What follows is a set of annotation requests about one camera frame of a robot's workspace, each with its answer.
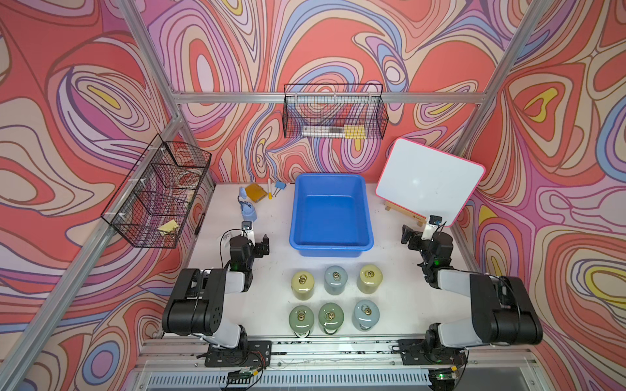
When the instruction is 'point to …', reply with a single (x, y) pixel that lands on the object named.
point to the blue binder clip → (279, 185)
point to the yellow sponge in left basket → (169, 226)
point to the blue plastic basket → (330, 216)
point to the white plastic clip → (226, 239)
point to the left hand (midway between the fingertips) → (255, 236)
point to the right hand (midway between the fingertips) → (417, 233)
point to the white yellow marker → (270, 189)
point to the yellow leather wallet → (255, 192)
